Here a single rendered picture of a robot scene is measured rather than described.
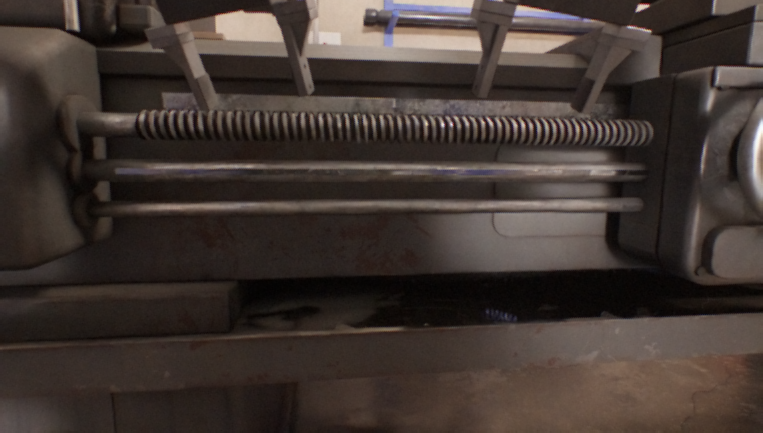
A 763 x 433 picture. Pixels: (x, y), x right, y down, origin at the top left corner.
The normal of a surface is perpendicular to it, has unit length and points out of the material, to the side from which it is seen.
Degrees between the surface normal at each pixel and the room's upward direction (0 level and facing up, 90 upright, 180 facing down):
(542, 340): 90
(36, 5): 90
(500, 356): 90
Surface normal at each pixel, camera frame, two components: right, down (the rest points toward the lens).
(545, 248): 0.11, 0.13
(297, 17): -0.14, 0.51
